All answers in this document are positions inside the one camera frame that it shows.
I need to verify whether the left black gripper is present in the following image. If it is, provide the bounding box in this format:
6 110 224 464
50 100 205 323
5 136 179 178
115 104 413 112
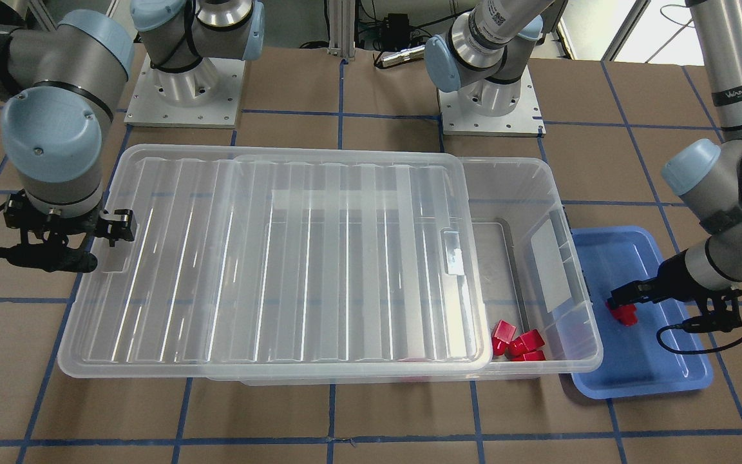
606 251 742 333

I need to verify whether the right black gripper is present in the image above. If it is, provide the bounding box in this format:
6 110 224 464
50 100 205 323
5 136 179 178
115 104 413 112
3 191 137 273

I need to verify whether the red block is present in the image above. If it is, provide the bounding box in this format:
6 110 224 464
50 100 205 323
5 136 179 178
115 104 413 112
607 302 638 327
491 320 517 356
510 350 547 362
506 329 546 360

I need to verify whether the clear plastic box lid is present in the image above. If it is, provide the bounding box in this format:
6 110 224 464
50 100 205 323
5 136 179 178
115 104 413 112
58 144 491 385

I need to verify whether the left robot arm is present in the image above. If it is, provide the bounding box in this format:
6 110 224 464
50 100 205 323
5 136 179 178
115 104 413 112
425 1 742 332

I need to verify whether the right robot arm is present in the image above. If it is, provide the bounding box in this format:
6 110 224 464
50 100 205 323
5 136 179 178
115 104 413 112
0 1 265 273

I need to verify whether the clear plastic storage box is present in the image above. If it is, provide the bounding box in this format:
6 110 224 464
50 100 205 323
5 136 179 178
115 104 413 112
214 151 603 385

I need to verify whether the red block in box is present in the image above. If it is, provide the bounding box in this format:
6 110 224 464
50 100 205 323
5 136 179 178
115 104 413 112
506 329 546 360
491 320 517 356
510 350 547 362

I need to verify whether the blue plastic tray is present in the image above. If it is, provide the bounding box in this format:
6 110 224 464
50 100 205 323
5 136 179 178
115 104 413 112
572 226 714 400

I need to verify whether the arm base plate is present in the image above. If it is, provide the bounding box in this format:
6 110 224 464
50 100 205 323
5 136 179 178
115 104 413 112
437 68 547 137
124 58 245 129

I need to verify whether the aluminium frame post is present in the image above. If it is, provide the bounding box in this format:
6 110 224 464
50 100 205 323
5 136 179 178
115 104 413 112
325 0 357 62

